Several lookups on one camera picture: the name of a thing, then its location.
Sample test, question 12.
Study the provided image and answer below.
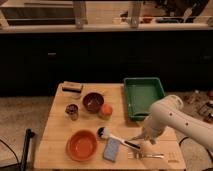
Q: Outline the grey-blue towel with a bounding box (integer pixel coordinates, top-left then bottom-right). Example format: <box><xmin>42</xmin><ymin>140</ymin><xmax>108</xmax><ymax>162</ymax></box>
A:
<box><xmin>130</xmin><ymin>134</ymin><xmax>145</xmax><ymax>141</ymax></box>

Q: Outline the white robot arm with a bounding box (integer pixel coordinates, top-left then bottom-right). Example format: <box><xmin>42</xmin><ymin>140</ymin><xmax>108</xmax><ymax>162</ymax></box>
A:
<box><xmin>142</xmin><ymin>95</ymin><xmax>213</xmax><ymax>152</ymax></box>

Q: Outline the dark maroon bowl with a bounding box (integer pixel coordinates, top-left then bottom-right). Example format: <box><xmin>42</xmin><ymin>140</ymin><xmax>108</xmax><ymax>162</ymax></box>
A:
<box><xmin>82</xmin><ymin>92</ymin><xmax>104</xmax><ymax>113</ymax></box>

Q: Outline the orange-red bowl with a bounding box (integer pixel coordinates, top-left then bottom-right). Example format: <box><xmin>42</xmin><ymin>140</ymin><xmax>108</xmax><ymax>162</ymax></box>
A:
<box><xmin>66</xmin><ymin>130</ymin><xmax>98</xmax><ymax>162</ymax></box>

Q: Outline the silver fork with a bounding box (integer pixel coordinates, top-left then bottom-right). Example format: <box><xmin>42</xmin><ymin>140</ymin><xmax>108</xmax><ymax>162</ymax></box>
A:
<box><xmin>127</xmin><ymin>152</ymin><xmax>164</xmax><ymax>159</ymax></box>

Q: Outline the blue sponge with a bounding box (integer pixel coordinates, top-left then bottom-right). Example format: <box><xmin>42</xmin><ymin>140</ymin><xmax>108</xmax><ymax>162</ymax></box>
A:
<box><xmin>103</xmin><ymin>138</ymin><xmax>120</xmax><ymax>162</ymax></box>

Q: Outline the green plastic tray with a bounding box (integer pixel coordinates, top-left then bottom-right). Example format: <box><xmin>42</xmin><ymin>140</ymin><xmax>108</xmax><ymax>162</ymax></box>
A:
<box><xmin>124</xmin><ymin>77</ymin><xmax>165</xmax><ymax>121</ymax></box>

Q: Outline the orange fruit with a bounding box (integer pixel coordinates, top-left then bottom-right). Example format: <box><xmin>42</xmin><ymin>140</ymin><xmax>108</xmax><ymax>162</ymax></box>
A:
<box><xmin>100</xmin><ymin>104</ymin><xmax>113</xmax><ymax>119</ymax></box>

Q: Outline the brown block eraser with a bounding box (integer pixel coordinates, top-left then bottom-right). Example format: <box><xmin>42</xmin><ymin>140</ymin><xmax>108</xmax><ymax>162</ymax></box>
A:
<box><xmin>62</xmin><ymin>81</ymin><xmax>83</xmax><ymax>93</ymax></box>

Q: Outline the black stand left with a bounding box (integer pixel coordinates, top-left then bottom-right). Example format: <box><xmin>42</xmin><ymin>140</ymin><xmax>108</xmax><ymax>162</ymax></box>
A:
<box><xmin>20</xmin><ymin>129</ymin><xmax>35</xmax><ymax>171</ymax></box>

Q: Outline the black cable right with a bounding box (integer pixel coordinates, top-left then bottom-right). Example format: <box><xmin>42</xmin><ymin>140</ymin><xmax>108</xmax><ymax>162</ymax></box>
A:
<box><xmin>178</xmin><ymin>136</ymin><xmax>213</xmax><ymax>171</ymax></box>

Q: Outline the black cable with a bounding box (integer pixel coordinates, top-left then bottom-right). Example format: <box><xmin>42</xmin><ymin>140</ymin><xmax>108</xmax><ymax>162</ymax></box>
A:
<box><xmin>0</xmin><ymin>138</ymin><xmax>21</xmax><ymax>164</ymax></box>
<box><xmin>178</xmin><ymin>136</ymin><xmax>213</xmax><ymax>171</ymax></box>

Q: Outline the black cable left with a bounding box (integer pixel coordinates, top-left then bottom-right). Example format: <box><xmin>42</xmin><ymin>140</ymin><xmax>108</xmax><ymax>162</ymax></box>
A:
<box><xmin>0</xmin><ymin>138</ymin><xmax>21</xmax><ymax>164</ymax></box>

